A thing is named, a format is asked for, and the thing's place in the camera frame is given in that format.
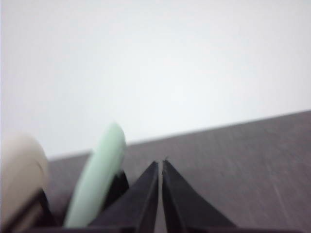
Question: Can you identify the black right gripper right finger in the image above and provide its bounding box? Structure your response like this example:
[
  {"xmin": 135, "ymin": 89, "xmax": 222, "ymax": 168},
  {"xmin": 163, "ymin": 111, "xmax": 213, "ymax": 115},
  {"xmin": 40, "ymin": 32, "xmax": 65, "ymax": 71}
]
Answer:
[{"xmin": 162, "ymin": 159, "xmax": 237, "ymax": 233}]

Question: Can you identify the mint green plate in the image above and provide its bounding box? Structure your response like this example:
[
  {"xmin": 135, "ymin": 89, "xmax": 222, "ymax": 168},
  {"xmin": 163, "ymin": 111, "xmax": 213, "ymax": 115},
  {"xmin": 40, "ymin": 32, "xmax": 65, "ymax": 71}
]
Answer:
[{"xmin": 64, "ymin": 123, "xmax": 126, "ymax": 228}]

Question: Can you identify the white plate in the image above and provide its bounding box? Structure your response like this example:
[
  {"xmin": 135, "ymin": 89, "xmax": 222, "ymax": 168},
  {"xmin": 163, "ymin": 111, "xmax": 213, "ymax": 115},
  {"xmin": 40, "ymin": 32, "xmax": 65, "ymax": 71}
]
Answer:
[{"xmin": 1, "ymin": 134, "xmax": 48, "ymax": 225}]

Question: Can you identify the black dish rack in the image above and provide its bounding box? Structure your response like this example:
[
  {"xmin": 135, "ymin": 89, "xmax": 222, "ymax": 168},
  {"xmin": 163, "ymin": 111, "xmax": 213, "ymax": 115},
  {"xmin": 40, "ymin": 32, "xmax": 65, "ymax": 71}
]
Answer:
[{"xmin": 3, "ymin": 170, "xmax": 138, "ymax": 233}]

